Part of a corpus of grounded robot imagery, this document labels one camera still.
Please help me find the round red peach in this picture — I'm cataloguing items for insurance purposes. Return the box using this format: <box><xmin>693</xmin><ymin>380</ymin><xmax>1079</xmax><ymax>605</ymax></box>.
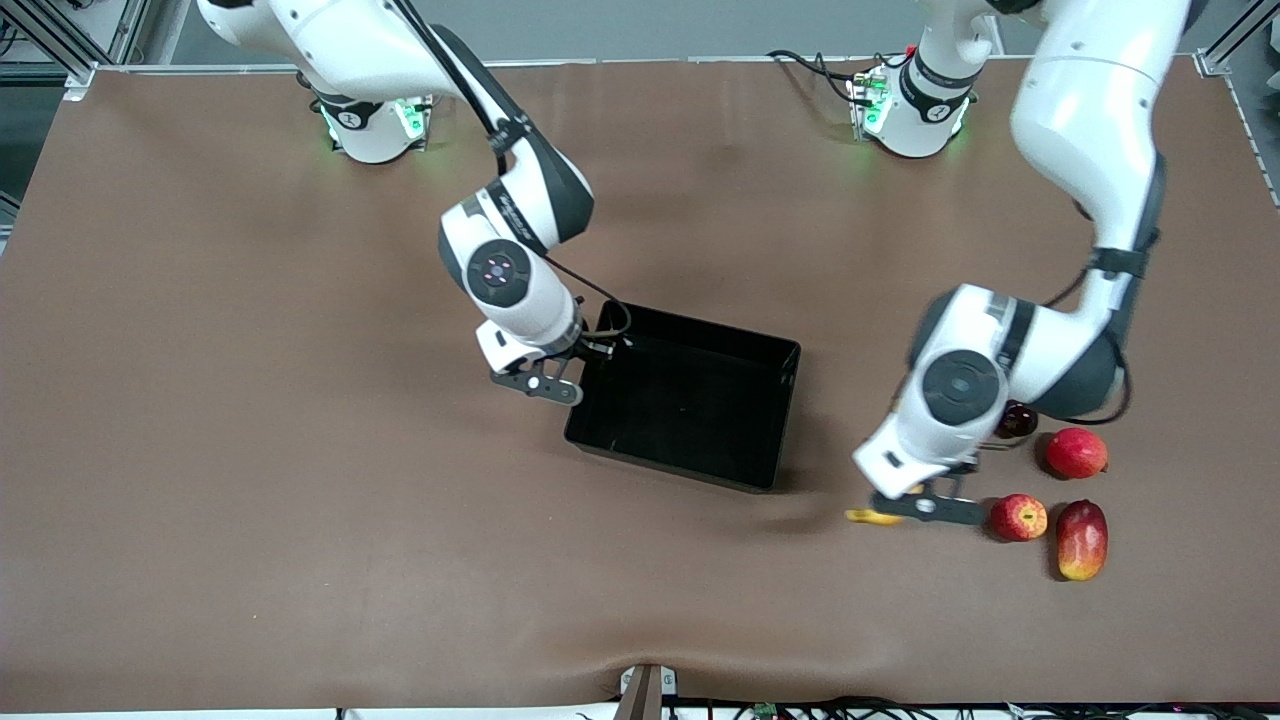
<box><xmin>1045</xmin><ymin>427</ymin><xmax>1109</xmax><ymax>480</ymax></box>

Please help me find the brown table cover mat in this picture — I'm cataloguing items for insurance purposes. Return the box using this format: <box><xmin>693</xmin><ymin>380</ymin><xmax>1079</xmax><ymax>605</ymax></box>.
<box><xmin>0</xmin><ymin>55</ymin><xmax>1280</xmax><ymax>713</ymax></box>

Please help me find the small red yellow apple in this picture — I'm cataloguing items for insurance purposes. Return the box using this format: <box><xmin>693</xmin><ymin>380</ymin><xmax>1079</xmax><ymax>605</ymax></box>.
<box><xmin>990</xmin><ymin>493</ymin><xmax>1049</xmax><ymax>543</ymax></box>

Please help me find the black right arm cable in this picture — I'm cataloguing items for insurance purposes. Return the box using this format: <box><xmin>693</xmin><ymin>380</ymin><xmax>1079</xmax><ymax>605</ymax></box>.
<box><xmin>400</xmin><ymin>0</ymin><xmax>634</xmax><ymax>343</ymax></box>

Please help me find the aluminium frame corner post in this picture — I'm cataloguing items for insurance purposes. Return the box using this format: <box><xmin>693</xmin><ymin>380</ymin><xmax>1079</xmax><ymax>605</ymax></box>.
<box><xmin>1198</xmin><ymin>0</ymin><xmax>1280</xmax><ymax>79</ymax></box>

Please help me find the black plastic box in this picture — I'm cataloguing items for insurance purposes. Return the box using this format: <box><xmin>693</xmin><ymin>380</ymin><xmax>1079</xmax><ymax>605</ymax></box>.
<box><xmin>563</xmin><ymin>300</ymin><xmax>803</xmax><ymax>492</ymax></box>

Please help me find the red yellow mango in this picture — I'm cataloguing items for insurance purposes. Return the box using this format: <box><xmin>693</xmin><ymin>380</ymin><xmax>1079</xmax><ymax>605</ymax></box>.
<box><xmin>1055</xmin><ymin>499</ymin><xmax>1110</xmax><ymax>582</ymax></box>

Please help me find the black left arm base cable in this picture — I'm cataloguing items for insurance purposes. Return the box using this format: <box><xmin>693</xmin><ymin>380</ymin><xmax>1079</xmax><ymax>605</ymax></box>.
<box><xmin>767</xmin><ymin>48</ymin><xmax>916</xmax><ymax>106</ymax></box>

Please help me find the aluminium frame with diagonal struts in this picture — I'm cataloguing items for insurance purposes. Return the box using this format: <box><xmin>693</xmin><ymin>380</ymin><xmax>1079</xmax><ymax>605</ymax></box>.
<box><xmin>0</xmin><ymin>0</ymin><xmax>153</xmax><ymax>103</ymax></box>

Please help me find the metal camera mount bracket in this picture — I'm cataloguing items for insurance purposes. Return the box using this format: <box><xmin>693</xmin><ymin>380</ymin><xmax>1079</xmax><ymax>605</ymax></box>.
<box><xmin>618</xmin><ymin>663</ymin><xmax>678</xmax><ymax>720</ymax></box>

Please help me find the yellow banana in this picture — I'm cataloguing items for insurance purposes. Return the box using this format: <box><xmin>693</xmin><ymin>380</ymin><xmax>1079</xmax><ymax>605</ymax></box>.
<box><xmin>845</xmin><ymin>485</ymin><xmax>925</xmax><ymax>527</ymax></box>

